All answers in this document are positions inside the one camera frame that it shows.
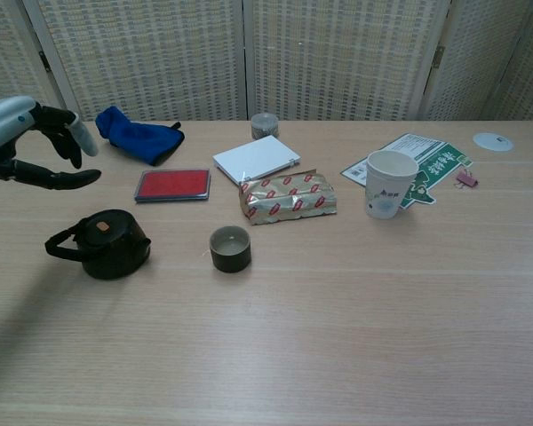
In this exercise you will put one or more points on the woven folding screen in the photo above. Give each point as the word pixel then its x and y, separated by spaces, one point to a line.
pixel 160 53

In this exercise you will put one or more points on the gold red foil packet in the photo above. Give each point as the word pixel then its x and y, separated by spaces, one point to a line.
pixel 284 199

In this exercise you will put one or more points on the white round table grommet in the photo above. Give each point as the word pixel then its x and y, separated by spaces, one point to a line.
pixel 490 142

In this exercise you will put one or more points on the white paper cup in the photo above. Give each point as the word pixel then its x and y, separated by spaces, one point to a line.
pixel 384 195

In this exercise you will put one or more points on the small round patterned jar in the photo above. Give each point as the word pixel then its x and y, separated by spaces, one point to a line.
pixel 264 126

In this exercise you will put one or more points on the pink binder clip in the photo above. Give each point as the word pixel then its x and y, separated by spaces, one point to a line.
pixel 467 179

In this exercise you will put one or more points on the green white flattened carton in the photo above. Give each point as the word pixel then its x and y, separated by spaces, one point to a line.
pixel 444 164

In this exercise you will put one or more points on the blue cloth pouch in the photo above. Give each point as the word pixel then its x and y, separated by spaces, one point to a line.
pixel 133 137

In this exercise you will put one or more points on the small round tin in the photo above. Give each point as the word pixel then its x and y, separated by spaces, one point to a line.
pixel 231 259

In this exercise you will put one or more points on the white flat plastic box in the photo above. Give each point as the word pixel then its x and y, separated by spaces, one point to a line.
pixel 253 157

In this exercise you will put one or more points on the red ink pad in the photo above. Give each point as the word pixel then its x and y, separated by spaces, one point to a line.
pixel 171 184

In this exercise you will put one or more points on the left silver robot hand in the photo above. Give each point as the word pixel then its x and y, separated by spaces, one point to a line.
pixel 4 124

